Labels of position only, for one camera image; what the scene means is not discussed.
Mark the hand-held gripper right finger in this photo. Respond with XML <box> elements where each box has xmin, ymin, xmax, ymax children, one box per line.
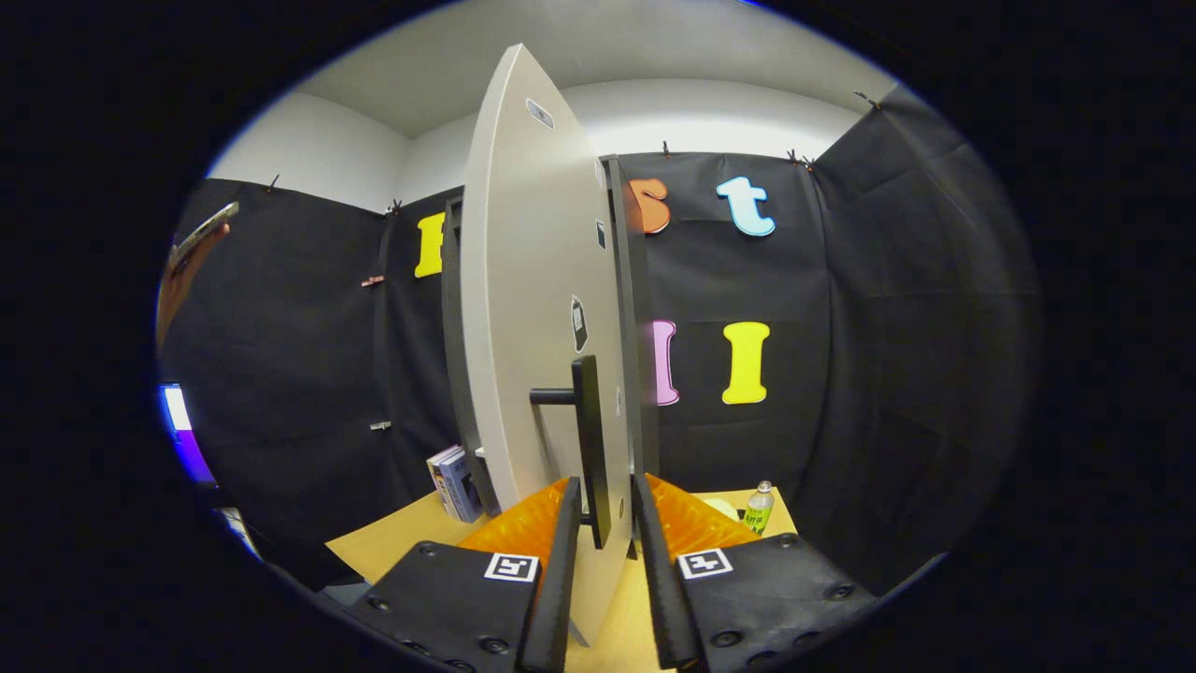
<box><xmin>632</xmin><ymin>472</ymin><xmax>879</xmax><ymax>672</ymax></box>

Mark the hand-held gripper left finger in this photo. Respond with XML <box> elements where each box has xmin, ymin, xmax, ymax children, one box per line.
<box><xmin>350</xmin><ymin>477</ymin><xmax>582</xmax><ymax>673</ymax></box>

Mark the black door handle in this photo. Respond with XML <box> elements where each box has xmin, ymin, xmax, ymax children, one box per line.
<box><xmin>530</xmin><ymin>355</ymin><xmax>613</xmax><ymax>550</ymax></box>

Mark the grey shoe cabinet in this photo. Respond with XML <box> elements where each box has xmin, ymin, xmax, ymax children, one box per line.
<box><xmin>442</xmin><ymin>157</ymin><xmax>660</xmax><ymax>515</ymax></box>

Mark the beige shoe cabinet door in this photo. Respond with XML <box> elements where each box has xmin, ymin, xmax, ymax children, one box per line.
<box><xmin>461</xmin><ymin>44</ymin><xmax>636</xmax><ymax>646</ymax></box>

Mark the clear bottle with green label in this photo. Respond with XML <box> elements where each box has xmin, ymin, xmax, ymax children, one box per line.
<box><xmin>743</xmin><ymin>480</ymin><xmax>776</xmax><ymax>536</ymax></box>

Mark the blue grey book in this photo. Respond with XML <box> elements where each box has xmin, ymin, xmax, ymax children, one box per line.
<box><xmin>439</xmin><ymin>451</ymin><xmax>484</xmax><ymax>523</ymax></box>

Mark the black backdrop cloth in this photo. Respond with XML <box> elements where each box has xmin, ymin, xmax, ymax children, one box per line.
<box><xmin>157</xmin><ymin>84</ymin><xmax>1043</xmax><ymax>599</ymax></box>

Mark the glowing computer screen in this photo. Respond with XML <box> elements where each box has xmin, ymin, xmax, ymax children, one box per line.
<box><xmin>159</xmin><ymin>383</ymin><xmax>218</xmax><ymax>487</ymax></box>

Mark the smartphone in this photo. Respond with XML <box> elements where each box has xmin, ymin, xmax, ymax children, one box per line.
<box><xmin>171</xmin><ymin>201</ymin><xmax>240</xmax><ymax>274</ymax></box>

